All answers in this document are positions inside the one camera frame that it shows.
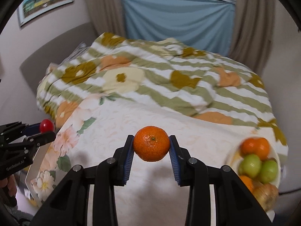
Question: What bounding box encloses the small mandarin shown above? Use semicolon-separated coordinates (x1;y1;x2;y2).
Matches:
133;126;170;162

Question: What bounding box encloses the orange mandarin in bowl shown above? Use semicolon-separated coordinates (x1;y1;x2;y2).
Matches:
240;138;258;156

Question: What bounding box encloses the large brownish apple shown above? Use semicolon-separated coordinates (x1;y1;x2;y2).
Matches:
252;184;279;212

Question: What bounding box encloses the white floral tablecloth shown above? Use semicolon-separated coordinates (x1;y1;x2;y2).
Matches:
32;94;287;225

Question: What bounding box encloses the small orange fruit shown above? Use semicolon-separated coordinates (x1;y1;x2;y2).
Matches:
254;138;270;161

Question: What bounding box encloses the person's left hand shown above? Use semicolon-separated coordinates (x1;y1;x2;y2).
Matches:
1;175;17;207

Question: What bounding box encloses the right beige curtain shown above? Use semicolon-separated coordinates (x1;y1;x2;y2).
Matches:
229;0;275;75

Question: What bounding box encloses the left beige curtain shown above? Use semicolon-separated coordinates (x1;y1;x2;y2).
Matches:
85;0;126;37

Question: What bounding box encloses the orange mandarin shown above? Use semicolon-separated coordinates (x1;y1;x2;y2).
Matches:
240;138;258;156
239;175;254;193

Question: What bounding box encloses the green striped floral quilt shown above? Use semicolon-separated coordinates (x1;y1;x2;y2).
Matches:
36;32;287;145

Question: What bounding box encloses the blue hanging cloth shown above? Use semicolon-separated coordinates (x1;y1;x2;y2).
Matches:
121;0;235;56

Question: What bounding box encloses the grey padded headboard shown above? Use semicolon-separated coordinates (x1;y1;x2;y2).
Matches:
20;22;97;94

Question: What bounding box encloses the red cherry tomato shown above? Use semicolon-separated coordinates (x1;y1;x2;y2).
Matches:
39;119;55;133

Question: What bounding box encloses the cream fruit bowl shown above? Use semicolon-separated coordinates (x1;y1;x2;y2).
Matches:
226;137;281;212

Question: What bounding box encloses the green apple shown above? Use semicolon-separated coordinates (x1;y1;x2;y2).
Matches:
258;159;278;184
238;154;262;179

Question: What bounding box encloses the green apple in bowl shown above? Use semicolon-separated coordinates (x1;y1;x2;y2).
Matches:
238;154;262;179

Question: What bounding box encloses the beige curtain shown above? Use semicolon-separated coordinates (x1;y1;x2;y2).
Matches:
229;0;275;75
85;0;126;37

